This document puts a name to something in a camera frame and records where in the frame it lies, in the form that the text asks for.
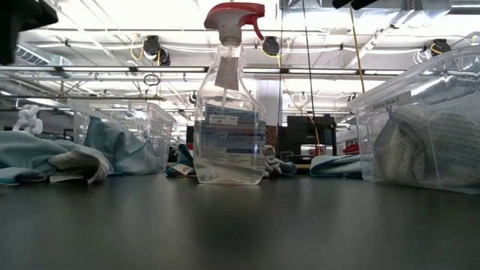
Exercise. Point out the clear plastic bin with label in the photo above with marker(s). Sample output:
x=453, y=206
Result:
x=412, y=112

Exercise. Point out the blue microfiber towel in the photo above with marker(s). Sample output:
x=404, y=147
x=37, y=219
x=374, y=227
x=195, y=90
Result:
x=26, y=155
x=112, y=146
x=333, y=165
x=185, y=155

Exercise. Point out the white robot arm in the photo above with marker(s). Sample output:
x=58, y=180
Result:
x=28, y=118

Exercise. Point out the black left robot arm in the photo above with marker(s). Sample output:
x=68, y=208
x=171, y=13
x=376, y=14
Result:
x=18, y=22

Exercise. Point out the black cabinet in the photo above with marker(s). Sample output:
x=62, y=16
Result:
x=307, y=133

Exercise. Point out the red object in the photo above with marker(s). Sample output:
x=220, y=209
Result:
x=350, y=149

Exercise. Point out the clear spray bottle red trigger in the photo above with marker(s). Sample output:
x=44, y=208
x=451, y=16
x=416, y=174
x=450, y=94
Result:
x=228, y=142

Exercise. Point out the silver ceiling duct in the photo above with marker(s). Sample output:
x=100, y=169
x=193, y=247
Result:
x=412, y=15

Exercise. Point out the ceiling light rail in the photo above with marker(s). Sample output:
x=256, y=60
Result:
x=168, y=69

